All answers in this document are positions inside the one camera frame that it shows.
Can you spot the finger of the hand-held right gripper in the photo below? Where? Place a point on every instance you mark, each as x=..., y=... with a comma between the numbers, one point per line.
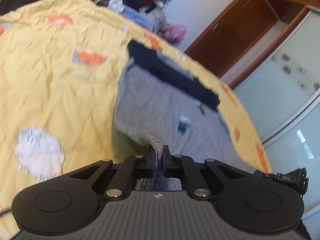
x=266, y=175

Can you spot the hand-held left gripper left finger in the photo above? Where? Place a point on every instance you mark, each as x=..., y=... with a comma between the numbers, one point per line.
x=150, y=162

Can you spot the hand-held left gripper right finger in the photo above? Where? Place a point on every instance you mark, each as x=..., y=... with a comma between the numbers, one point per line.
x=165, y=162

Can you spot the grey sweater with navy sleeves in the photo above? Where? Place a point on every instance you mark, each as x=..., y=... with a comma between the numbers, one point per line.
x=155, y=105

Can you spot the frosted glass sliding wardrobe door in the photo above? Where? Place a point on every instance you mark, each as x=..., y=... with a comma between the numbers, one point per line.
x=287, y=105

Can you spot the yellow printed bedspread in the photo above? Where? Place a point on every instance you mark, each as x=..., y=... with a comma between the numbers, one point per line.
x=62, y=80

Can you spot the brown wooden door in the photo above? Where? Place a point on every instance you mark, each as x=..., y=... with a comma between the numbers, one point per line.
x=237, y=37

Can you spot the blue knit garment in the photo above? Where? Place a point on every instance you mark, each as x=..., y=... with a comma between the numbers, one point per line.
x=136, y=17

